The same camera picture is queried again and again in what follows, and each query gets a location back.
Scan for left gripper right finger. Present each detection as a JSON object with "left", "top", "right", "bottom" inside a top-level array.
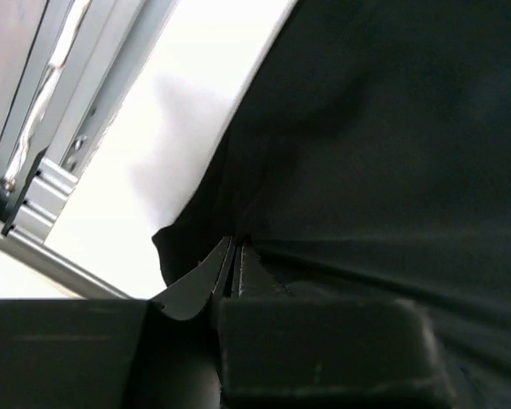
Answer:
[{"left": 217, "top": 246, "right": 456, "bottom": 408}]

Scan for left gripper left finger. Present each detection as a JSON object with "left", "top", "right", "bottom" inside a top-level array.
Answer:
[{"left": 0, "top": 238, "right": 233, "bottom": 408}]

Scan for black trousers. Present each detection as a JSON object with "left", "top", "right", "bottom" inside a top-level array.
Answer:
[{"left": 152, "top": 1, "right": 511, "bottom": 408}]

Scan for aluminium table rail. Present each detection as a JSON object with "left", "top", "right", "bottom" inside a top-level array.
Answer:
[{"left": 0, "top": 1, "right": 174, "bottom": 299}]

